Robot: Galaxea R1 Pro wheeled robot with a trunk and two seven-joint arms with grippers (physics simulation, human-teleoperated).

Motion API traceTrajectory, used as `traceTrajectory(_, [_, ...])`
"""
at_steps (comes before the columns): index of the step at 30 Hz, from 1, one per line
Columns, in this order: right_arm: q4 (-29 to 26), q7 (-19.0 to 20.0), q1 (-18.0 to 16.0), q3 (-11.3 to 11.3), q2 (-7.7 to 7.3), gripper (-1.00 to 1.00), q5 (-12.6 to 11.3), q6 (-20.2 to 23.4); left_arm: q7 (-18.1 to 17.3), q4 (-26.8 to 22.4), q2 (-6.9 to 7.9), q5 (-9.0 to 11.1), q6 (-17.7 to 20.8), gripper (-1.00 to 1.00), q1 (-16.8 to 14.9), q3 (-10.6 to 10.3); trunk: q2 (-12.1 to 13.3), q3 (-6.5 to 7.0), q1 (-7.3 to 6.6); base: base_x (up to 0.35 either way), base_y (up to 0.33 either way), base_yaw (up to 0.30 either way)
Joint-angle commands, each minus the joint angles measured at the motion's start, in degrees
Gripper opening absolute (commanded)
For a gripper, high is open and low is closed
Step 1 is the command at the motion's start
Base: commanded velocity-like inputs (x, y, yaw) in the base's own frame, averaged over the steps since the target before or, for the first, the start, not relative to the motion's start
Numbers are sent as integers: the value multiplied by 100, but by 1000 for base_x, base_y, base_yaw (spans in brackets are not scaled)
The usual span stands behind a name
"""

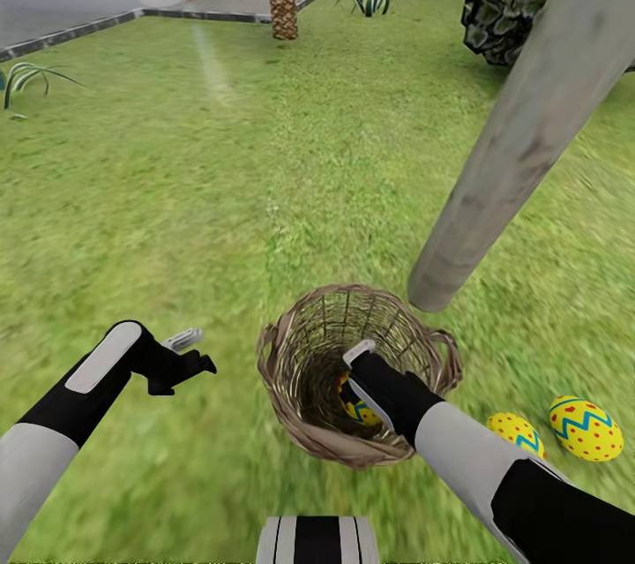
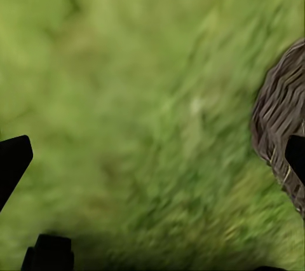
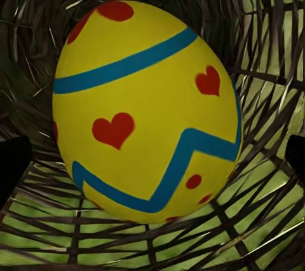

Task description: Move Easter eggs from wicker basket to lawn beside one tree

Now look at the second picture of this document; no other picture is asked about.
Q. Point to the wicker basket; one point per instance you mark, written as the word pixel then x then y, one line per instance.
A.
pixel 279 112

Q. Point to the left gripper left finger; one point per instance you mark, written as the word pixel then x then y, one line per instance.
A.
pixel 15 156

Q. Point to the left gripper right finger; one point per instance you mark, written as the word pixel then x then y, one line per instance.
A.
pixel 295 155

